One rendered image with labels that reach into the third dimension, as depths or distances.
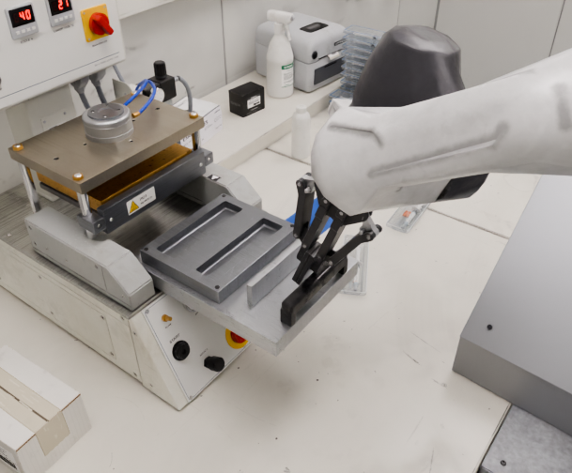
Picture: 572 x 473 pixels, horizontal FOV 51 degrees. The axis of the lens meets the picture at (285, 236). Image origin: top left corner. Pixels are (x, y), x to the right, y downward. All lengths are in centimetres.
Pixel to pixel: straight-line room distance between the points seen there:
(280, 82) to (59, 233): 101
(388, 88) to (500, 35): 271
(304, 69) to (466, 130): 147
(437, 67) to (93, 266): 61
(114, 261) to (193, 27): 104
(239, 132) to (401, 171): 124
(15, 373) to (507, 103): 85
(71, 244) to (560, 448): 83
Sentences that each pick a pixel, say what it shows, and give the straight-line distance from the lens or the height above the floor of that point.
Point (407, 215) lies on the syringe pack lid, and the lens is 144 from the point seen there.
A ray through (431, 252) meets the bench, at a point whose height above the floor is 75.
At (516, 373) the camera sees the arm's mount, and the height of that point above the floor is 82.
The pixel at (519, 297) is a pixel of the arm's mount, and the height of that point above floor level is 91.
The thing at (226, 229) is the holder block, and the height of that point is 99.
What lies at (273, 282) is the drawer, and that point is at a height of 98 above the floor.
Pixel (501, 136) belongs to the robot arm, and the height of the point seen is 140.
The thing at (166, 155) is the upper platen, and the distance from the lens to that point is 109.
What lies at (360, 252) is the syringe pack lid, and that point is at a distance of 131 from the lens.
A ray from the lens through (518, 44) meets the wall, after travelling 331.
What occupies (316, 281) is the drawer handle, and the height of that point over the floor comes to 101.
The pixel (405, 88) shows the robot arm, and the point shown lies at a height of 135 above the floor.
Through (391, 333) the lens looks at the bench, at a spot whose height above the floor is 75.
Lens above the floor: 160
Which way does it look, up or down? 38 degrees down
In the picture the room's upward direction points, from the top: straight up
